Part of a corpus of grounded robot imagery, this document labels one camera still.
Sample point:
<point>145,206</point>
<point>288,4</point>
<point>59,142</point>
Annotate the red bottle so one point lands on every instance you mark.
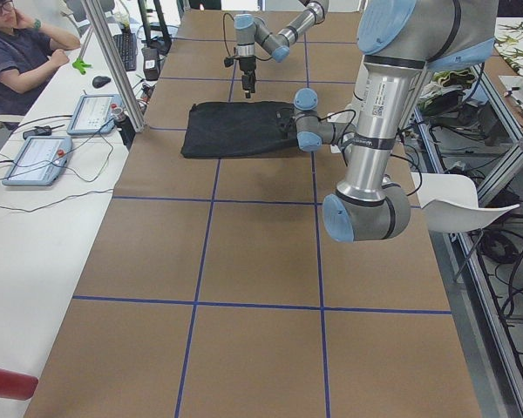
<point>16,386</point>

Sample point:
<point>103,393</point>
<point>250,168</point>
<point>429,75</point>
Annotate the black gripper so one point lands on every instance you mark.
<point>285,125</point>
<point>246,66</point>

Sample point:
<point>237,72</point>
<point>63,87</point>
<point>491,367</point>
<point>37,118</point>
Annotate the black keyboard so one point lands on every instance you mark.
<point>126,45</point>

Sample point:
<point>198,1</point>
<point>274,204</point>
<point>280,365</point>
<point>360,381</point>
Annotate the upper blue teach pendant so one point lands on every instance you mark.
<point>93,115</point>

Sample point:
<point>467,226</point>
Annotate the blue teach pendant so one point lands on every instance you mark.
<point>93,115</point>
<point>40,161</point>

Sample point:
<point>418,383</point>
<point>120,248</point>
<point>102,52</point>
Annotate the black graphic t-shirt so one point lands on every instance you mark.
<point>237,129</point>

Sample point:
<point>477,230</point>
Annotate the grey aluminium frame post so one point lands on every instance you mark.
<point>96,16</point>

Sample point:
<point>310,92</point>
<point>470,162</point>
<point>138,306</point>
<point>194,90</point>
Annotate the seated person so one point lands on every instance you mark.
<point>31,52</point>

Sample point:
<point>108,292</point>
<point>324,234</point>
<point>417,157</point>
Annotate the white plastic chair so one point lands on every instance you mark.
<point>451,205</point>

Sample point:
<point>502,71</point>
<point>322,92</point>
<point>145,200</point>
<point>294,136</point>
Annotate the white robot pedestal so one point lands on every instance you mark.
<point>344,123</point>

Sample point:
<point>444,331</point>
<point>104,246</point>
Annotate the lower blue teach pendant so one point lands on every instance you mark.
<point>40,161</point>

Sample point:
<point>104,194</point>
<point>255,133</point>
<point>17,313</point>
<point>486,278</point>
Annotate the black water bottle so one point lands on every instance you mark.
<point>123,125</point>

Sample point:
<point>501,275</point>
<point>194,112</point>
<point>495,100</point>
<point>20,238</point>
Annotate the black computer mouse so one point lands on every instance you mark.
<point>100,81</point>

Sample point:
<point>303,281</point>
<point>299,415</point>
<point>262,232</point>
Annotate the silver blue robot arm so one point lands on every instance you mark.
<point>398,39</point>
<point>251,31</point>

